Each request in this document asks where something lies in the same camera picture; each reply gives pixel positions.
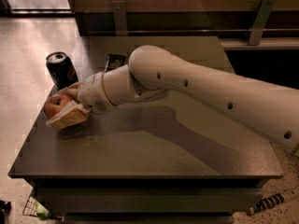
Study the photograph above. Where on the grey drawer cabinet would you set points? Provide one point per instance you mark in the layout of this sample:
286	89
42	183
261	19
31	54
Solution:
170	161

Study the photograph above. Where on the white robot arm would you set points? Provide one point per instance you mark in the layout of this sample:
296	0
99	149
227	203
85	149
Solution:
268	109

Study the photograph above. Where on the metal bracket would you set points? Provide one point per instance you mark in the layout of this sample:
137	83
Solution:
120	18
255	32

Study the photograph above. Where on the striped black white handle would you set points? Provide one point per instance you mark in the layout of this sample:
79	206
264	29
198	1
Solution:
274	200

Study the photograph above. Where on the red apple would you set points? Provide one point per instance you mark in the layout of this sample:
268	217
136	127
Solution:
55	104

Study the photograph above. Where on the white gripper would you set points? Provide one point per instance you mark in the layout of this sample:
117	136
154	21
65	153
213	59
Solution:
91	92

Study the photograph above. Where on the right metal bracket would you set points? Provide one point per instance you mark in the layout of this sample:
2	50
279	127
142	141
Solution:
255	32

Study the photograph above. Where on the black snack bar wrapper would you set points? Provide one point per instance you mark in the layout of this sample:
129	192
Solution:
114	61

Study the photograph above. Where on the dark object at floor edge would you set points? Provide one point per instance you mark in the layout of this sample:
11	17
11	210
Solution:
5	208

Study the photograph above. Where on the left metal bracket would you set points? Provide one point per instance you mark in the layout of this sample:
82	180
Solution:
120	18

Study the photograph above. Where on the wire basket with green item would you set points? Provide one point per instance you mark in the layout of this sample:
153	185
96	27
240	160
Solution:
33	208

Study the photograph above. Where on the black pepsi can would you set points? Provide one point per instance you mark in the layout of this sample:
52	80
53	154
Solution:
61	70

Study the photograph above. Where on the horizontal metal rail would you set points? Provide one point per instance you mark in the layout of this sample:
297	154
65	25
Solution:
279	32

